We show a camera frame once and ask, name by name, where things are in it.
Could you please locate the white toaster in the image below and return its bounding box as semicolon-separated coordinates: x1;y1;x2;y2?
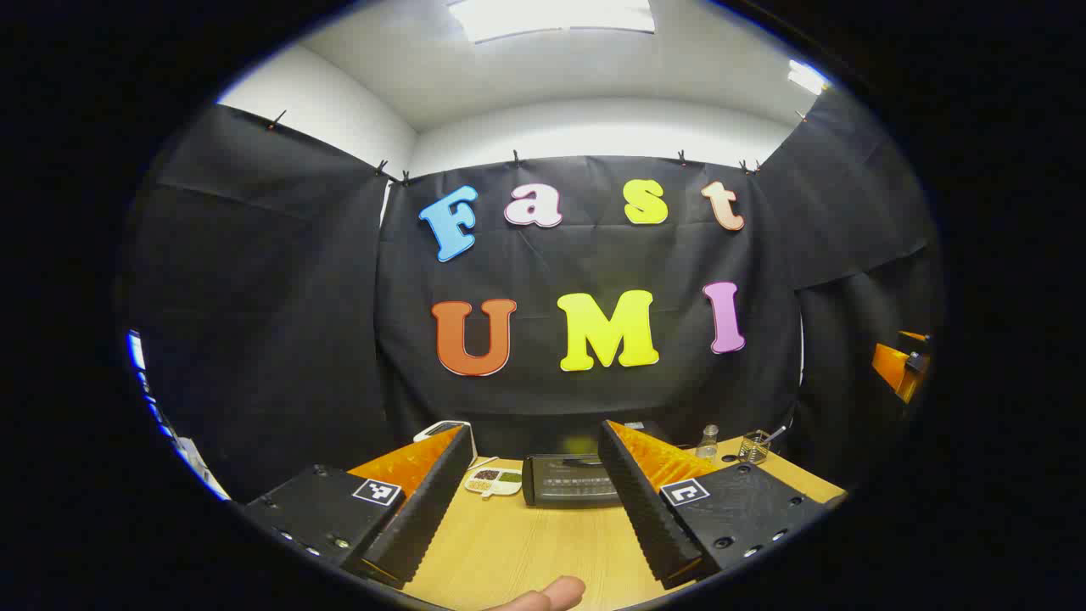
413;419;478;463

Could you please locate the small ceiling light panel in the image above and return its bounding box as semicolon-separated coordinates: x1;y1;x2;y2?
787;59;829;95

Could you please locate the black backdrop cloth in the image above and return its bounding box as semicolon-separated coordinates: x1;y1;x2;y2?
119;89;947;502

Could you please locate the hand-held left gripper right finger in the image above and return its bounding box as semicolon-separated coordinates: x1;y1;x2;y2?
596;419;831;591

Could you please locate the large ceiling light panel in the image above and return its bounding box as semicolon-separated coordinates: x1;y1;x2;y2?
447;0;657;44

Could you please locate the white divided dish with grains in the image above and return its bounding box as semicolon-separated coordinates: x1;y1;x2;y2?
464;465;523;499

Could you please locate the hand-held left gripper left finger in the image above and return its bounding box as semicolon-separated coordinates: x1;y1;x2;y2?
240;424;474;589

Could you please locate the black electric oven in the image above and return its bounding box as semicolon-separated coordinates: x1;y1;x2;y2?
521;422;675;509

